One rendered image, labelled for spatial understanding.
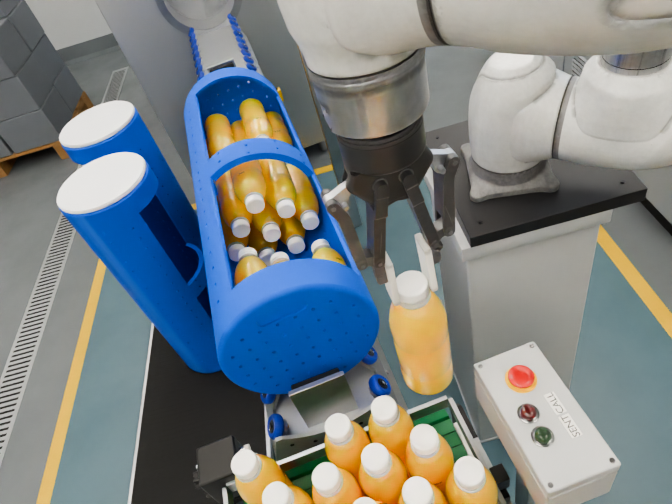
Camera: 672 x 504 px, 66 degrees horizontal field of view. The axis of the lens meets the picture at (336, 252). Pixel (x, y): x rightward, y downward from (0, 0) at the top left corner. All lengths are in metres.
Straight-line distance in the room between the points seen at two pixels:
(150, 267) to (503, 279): 1.06
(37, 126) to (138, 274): 2.81
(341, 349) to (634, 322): 1.53
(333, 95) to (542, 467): 0.55
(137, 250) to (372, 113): 1.34
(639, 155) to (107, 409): 2.20
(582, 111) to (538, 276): 0.43
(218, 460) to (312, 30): 0.75
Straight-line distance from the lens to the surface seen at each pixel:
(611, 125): 1.00
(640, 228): 2.61
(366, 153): 0.42
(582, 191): 1.18
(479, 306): 1.29
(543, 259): 1.24
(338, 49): 0.37
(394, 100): 0.39
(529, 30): 0.31
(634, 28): 0.31
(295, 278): 0.80
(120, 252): 1.68
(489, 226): 1.10
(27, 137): 4.50
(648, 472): 1.99
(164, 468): 2.06
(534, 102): 1.02
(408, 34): 0.34
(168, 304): 1.84
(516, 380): 0.79
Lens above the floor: 1.80
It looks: 44 degrees down
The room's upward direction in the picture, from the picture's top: 18 degrees counter-clockwise
